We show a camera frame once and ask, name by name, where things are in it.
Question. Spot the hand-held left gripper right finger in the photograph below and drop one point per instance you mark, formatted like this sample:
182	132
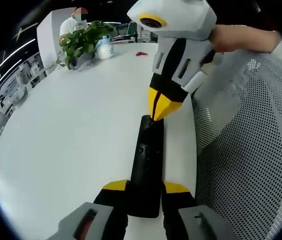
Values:
193	222

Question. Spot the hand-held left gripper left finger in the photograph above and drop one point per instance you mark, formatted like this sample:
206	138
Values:
100	220

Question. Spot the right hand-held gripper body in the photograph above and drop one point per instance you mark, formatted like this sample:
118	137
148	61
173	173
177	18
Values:
185	17

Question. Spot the black remote control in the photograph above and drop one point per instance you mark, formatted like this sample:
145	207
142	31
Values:
148	170

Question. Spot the person's right hand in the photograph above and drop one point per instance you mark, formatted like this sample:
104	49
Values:
218	37

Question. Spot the small red object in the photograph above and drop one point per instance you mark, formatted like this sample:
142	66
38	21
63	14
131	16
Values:
141	53

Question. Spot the white spray bottle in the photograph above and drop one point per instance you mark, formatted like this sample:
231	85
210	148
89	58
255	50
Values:
104	51

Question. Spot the green potted plant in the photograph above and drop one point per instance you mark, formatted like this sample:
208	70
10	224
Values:
80	42

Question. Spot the grey mesh office chair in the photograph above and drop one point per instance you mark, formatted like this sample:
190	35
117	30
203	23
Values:
243	150

